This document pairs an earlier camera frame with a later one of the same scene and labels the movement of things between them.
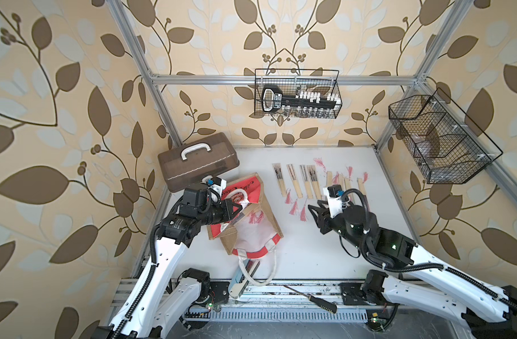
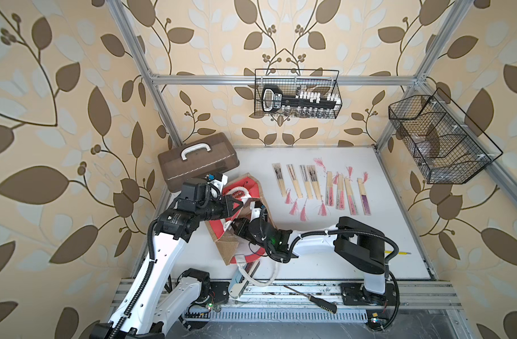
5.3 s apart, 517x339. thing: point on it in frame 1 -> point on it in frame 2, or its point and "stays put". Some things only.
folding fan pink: x=347 y=180 stays put
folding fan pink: x=328 y=174 stays put
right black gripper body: x=339 y=225 -> x=244 y=232
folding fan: x=308 y=189 stays put
